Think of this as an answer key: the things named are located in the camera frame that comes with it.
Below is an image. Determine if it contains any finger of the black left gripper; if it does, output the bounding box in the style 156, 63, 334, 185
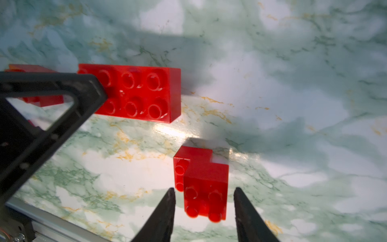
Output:
1, 72, 107, 205

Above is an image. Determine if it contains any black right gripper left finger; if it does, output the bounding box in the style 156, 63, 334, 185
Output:
132, 188, 176, 242

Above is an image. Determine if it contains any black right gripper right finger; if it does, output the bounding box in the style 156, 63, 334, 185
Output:
234, 187, 280, 242

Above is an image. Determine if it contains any small red lego brick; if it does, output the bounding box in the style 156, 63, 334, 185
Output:
5, 64, 64, 107

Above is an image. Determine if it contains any red stepped lego assembly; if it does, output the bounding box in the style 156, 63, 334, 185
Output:
173, 146, 229, 223

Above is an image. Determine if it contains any red 2x4 lego brick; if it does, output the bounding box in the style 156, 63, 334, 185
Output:
78, 64, 181, 124

